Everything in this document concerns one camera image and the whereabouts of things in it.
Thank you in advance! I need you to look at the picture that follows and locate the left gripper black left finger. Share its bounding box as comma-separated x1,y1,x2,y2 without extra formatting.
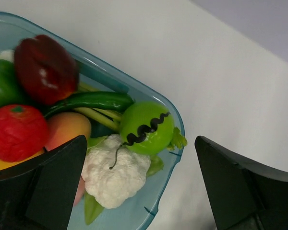
0,136,87,230

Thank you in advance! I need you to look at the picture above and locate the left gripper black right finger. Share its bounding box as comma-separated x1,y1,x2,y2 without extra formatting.
194,136,288,230

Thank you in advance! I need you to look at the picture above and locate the red toy tomato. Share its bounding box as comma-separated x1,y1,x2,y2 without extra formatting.
0,104,49,162

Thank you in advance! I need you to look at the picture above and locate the green toy melon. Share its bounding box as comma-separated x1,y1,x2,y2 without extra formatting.
119,101,175,156

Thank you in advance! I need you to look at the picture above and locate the teal plastic food tray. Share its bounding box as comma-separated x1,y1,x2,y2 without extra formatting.
0,12,187,230

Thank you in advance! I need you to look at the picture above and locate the yellow toy pepper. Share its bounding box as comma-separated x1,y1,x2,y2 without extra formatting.
0,149,44,170

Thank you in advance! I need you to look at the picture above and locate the peach toy fruit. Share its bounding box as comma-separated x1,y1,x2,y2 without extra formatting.
45,112,91,151

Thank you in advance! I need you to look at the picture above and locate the white toy cauliflower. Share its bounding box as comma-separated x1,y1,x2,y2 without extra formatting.
82,134,151,209

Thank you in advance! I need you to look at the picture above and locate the green toy bell pepper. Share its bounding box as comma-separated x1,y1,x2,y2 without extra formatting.
0,59,27,108

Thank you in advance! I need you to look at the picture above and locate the green toy chili pepper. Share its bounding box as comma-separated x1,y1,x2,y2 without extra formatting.
42,91,134,118

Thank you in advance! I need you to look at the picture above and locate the dark red toy pepper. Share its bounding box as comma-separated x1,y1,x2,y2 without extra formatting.
14,34,79,105

